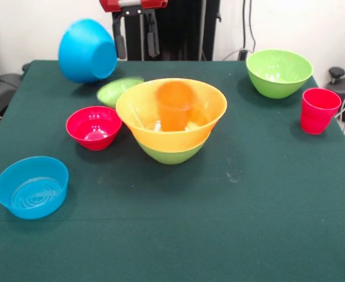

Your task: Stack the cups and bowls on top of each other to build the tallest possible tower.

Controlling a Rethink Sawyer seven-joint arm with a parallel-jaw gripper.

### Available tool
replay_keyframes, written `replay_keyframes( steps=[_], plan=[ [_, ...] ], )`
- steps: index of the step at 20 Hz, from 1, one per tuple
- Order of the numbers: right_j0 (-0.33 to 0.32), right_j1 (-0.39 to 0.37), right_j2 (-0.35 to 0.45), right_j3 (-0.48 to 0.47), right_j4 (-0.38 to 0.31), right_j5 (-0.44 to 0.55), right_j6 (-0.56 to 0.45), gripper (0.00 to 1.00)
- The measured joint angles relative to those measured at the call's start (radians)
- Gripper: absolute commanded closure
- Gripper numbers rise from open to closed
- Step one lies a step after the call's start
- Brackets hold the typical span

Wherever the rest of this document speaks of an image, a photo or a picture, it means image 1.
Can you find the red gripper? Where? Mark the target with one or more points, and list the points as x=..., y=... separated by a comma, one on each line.
x=134, y=4

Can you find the large blue plastic bowl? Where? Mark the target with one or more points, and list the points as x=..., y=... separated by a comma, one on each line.
x=81, y=53

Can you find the small green plastic bowl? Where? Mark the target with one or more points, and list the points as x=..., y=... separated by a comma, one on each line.
x=112, y=94

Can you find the large orange plastic bowl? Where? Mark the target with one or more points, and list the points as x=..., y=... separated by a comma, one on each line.
x=131, y=108

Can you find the orange plastic cup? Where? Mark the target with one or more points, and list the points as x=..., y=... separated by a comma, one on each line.
x=173, y=108

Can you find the small pink plastic bowl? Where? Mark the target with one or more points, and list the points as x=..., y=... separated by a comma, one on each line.
x=93, y=141

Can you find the large green plastic bowl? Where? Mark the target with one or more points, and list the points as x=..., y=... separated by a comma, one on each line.
x=172, y=157
x=279, y=86

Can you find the small blue plastic bowl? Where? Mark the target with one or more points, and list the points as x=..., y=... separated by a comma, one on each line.
x=31, y=208

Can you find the black plug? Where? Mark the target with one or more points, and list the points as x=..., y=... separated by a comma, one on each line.
x=243, y=54

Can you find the black chair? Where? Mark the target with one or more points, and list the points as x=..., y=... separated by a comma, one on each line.
x=1, y=88

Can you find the red plastic cup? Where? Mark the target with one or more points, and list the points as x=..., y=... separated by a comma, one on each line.
x=317, y=117

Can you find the black round knob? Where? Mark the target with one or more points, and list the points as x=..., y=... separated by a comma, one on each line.
x=336, y=72

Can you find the dark green table cloth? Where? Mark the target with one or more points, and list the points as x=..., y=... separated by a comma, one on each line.
x=219, y=235

